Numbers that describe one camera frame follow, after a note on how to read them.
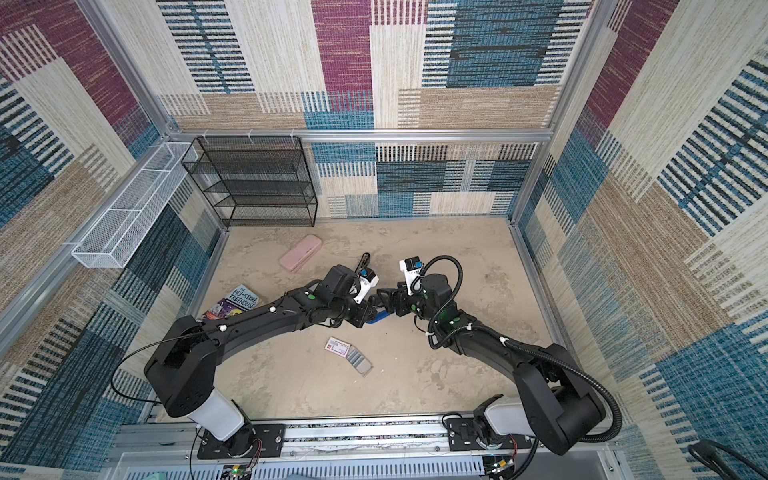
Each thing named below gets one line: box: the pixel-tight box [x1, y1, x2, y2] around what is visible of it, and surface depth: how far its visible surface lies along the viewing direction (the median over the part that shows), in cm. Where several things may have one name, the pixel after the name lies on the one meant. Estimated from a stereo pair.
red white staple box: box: [324, 336, 352, 358], surface depth 89 cm
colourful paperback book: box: [203, 284, 259, 321], surface depth 97 cm
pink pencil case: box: [280, 234, 322, 273], surface depth 111 cm
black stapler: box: [354, 252, 370, 275], surface depth 107 cm
